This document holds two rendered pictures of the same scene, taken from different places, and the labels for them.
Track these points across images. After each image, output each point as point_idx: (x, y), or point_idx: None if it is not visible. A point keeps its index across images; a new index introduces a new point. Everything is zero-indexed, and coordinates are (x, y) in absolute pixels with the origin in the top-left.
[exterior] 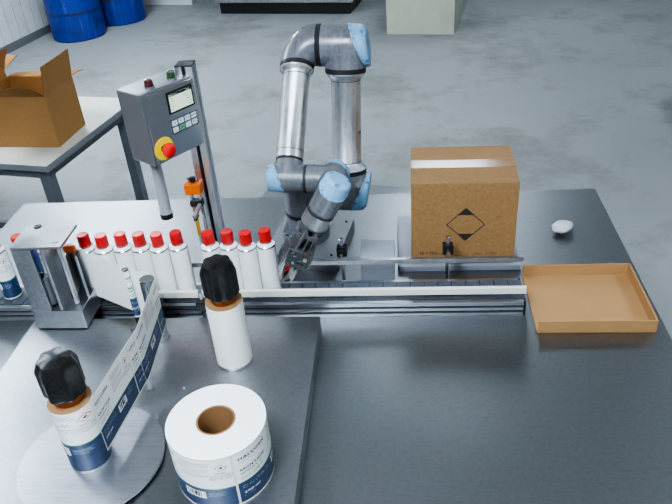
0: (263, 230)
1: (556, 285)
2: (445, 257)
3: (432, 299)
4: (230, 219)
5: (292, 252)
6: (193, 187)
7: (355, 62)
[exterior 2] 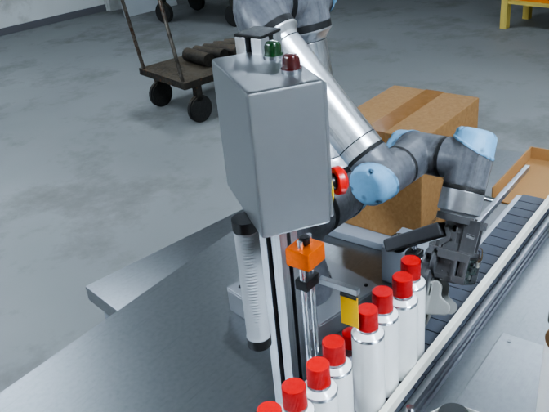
0: (412, 260)
1: (523, 190)
2: (495, 199)
3: (521, 248)
4: (137, 356)
5: (470, 261)
6: (319, 250)
7: (328, 7)
